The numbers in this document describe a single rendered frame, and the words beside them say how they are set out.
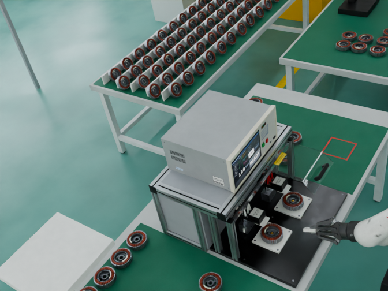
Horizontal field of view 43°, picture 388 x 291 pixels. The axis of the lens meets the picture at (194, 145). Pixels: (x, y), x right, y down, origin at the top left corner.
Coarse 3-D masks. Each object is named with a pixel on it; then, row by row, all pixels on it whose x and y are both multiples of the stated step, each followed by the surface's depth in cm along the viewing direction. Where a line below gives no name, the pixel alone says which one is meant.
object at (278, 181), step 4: (276, 176) 257; (272, 180) 259; (276, 180) 255; (280, 180) 254; (284, 180) 254; (264, 184) 257; (272, 184) 254; (276, 184) 253; (280, 184) 252; (284, 184) 253; (268, 188) 263; (272, 188) 256; (276, 188) 254; (280, 188) 252; (284, 188) 255; (288, 188) 255; (284, 192) 253
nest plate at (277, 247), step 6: (270, 222) 252; (282, 228) 248; (258, 234) 247; (276, 234) 246; (288, 234) 244; (252, 240) 245; (258, 240) 245; (282, 240) 242; (264, 246) 241; (270, 246) 241; (276, 246) 240; (282, 246) 240; (276, 252) 239
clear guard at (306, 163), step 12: (288, 144) 253; (276, 156) 247; (288, 156) 246; (300, 156) 244; (312, 156) 243; (324, 156) 244; (276, 168) 241; (288, 168) 240; (300, 168) 238; (312, 168) 237; (300, 180) 232; (312, 180) 235; (312, 192) 232
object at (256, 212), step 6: (240, 204) 249; (246, 210) 246; (252, 210) 242; (258, 210) 241; (264, 210) 241; (240, 216) 244; (252, 216) 239; (258, 216) 239; (264, 216) 242; (258, 222) 239; (264, 222) 240
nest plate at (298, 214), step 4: (288, 192) 266; (304, 196) 262; (280, 200) 262; (288, 200) 261; (304, 200) 260; (308, 200) 259; (280, 204) 260; (304, 204) 257; (308, 204) 257; (276, 208) 258; (280, 208) 258; (284, 208) 258; (304, 208) 255; (284, 212) 256; (288, 212) 255; (292, 212) 255; (296, 212) 254; (300, 212) 254; (292, 216) 254; (296, 216) 253; (300, 216) 252
